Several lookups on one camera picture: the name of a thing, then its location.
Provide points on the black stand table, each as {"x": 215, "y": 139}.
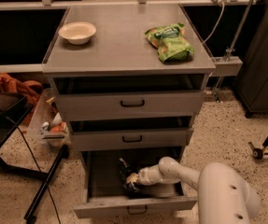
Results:
{"x": 7, "y": 127}

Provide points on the bottom grey drawer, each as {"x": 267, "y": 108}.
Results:
{"x": 105, "y": 196}

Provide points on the middle grey drawer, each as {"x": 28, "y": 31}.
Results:
{"x": 130, "y": 133}

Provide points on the clear plastic bin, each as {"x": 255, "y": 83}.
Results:
{"x": 42, "y": 122}

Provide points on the white bowl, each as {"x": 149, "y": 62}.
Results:
{"x": 77, "y": 33}

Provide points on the grey drawer cabinet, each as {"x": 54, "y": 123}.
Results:
{"x": 120, "y": 48}

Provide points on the orange jacket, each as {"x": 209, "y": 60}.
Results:
{"x": 18, "y": 89}

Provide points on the green chip bag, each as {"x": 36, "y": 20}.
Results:
{"x": 170, "y": 42}

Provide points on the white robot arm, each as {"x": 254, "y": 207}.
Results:
{"x": 224, "y": 197}

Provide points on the blue chip bag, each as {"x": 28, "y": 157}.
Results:
{"x": 125, "y": 170}

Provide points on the metal pole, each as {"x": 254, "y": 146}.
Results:
{"x": 228, "y": 52}

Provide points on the grey drawer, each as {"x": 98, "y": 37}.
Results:
{"x": 130, "y": 133}
{"x": 129, "y": 97}
{"x": 105, "y": 196}

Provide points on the top grey drawer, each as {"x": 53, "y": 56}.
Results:
{"x": 129, "y": 97}

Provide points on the dark cabinet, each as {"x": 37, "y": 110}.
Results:
{"x": 251, "y": 85}

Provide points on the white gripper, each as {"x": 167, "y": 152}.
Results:
{"x": 146, "y": 175}

